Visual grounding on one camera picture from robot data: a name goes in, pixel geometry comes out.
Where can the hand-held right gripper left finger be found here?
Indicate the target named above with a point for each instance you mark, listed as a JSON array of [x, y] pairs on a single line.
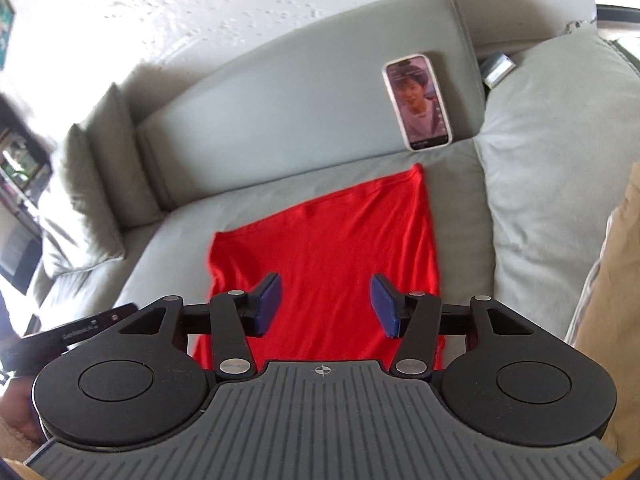
[[270, 305]]

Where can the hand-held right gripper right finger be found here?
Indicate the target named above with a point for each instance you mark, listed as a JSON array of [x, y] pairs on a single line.
[[385, 307]]

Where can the red garment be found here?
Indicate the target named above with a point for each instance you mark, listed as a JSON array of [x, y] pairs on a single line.
[[325, 220]]

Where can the person's left hand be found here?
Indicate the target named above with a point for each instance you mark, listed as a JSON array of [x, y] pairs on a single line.
[[17, 402]]

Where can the large grey pillow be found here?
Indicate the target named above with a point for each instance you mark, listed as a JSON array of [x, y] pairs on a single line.
[[80, 220], [125, 160]]

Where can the beige fuzzy cloth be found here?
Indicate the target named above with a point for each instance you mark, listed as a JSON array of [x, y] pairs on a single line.
[[12, 442]]

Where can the bookshelf with books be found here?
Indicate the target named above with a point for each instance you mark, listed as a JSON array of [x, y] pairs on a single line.
[[20, 170]]

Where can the grey sofa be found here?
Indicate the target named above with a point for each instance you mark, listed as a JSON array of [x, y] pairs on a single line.
[[300, 110]]

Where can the smartphone in white case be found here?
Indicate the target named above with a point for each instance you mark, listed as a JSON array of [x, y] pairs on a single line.
[[419, 102]]

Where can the grey sofa cushion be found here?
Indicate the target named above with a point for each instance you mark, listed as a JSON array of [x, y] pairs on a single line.
[[545, 160]]

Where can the person's beige trousers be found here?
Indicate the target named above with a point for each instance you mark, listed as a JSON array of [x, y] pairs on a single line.
[[620, 285]]

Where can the small silver box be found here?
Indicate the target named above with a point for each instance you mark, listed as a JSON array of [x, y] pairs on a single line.
[[497, 69]]

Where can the black curved rim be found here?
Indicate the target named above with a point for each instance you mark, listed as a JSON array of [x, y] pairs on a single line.
[[620, 14]]

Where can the green wall picture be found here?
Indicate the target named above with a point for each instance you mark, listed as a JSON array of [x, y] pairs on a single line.
[[5, 25]]

